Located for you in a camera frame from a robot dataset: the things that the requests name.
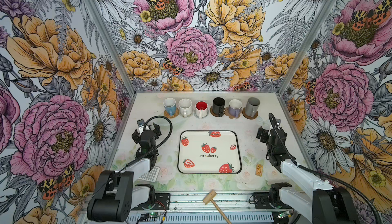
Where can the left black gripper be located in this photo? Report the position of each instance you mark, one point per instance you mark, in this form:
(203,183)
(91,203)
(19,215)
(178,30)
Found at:
(137,137)

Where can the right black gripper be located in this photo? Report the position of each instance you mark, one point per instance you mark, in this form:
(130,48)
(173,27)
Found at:
(264,134)

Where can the woven straw round coaster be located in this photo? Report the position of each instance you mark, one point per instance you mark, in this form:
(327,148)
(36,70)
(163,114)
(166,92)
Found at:
(169,116)

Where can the blue floral mug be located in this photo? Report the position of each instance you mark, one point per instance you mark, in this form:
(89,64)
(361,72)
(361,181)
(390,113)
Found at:
(170,105)

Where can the brown cork round coaster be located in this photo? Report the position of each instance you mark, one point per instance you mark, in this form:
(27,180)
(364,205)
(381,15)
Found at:
(248,117)

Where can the grey mug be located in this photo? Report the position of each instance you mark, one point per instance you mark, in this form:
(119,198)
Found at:
(252,107)

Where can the purple white mug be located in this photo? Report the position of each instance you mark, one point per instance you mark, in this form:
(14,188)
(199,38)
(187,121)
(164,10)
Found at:
(235,108)

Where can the brown paw shaped coaster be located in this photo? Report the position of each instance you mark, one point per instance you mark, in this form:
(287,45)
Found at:
(227,113)

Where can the red interior white mug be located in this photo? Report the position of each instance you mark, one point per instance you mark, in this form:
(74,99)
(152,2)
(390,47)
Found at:
(201,110)

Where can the black mug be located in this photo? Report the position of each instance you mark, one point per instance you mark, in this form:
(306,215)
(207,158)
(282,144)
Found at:
(218,107)

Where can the glossy brown round coaster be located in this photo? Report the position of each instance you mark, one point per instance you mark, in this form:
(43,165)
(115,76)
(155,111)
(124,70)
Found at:
(212,113)

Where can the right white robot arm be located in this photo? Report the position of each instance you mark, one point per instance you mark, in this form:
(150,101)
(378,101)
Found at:
(318,200)

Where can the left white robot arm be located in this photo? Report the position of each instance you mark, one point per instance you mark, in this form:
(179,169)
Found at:
(116,192)

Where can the small orange biscuit block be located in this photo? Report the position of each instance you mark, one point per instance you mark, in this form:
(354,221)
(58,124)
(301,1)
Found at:
(259,170)

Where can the white calculator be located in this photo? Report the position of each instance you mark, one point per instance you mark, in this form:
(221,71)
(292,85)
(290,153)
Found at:
(151,176)

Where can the strawberry print serving tray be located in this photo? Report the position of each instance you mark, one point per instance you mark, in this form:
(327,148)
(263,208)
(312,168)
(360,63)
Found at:
(209,152)

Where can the wooden mallet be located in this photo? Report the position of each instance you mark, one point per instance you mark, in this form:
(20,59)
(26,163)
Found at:
(209,198)

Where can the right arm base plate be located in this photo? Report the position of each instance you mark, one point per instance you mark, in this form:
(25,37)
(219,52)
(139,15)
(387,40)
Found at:
(261,201)

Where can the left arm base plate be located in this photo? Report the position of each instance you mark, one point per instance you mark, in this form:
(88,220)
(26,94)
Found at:
(162,202)

